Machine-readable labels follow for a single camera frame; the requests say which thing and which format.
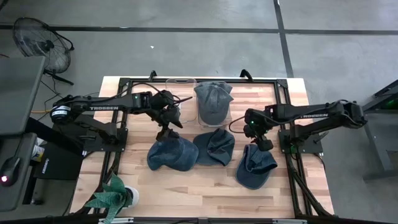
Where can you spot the black aluminium table frame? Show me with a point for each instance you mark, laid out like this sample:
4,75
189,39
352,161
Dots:
290,174

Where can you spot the gray cap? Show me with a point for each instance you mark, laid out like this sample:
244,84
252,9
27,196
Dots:
213,104

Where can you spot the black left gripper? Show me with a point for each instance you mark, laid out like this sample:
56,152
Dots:
171,116

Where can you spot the black Trossen box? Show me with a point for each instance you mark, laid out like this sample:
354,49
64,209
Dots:
59,161

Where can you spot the dark slate blue cap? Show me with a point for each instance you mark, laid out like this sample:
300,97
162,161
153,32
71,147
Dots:
253,169
214,147

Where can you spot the green artificial plant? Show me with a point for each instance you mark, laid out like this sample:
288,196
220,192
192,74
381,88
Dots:
112,196

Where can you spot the black floor fan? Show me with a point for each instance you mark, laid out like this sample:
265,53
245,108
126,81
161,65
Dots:
42,43

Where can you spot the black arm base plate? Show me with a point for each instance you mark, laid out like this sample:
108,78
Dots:
102,144
308,144

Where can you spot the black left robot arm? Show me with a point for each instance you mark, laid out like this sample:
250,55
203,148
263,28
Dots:
102,109

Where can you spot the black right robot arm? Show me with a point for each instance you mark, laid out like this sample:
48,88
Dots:
311,116

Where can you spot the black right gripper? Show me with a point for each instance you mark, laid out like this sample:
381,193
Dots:
256,129

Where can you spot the bright blue denim cap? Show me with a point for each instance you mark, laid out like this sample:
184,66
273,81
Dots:
172,155

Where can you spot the black computer mouse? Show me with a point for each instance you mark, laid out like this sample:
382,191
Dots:
9,171

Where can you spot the white labelled can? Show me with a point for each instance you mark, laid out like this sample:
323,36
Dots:
38,152

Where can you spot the gray side table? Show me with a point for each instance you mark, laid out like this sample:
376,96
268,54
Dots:
15,193

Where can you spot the gray desk top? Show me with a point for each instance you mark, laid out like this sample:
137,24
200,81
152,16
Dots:
18,93

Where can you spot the white plant pot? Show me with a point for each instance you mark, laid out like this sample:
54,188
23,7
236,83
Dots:
134,196

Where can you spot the black metal stand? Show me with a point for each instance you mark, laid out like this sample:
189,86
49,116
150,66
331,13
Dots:
382,124

